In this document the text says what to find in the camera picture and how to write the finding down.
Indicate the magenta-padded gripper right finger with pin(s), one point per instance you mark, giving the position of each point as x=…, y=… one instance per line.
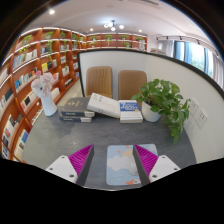
x=148, y=160

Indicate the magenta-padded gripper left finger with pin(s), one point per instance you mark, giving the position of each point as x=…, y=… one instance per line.
x=80, y=160

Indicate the map print mouse pad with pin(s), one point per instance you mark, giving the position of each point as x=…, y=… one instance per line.
x=118, y=166

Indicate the thick dark hardcover book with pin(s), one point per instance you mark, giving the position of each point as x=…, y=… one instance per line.
x=73, y=118
x=76, y=105

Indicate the blue cover white book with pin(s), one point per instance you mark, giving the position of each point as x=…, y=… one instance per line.
x=130, y=110

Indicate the white leaning book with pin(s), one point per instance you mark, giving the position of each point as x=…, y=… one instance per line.
x=103, y=105

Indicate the green plant in white pot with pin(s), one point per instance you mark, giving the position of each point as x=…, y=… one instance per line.
x=160, y=96

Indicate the tan upholstered chair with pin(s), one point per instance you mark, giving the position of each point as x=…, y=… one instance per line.
x=99, y=81
x=131, y=83

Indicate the pink white flower bouquet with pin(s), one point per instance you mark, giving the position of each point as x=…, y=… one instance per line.
x=43, y=83

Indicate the orange wooden bookshelf unit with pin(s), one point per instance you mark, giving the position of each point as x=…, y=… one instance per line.
x=26, y=66

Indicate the large window with curtains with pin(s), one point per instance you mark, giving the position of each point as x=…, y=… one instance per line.
x=196, y=55

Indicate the ceiling light cluster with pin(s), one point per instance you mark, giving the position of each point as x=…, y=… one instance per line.
x=113, y=25

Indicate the white wall socket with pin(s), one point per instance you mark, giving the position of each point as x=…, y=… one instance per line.
x=201, y=118
x=193, y=106

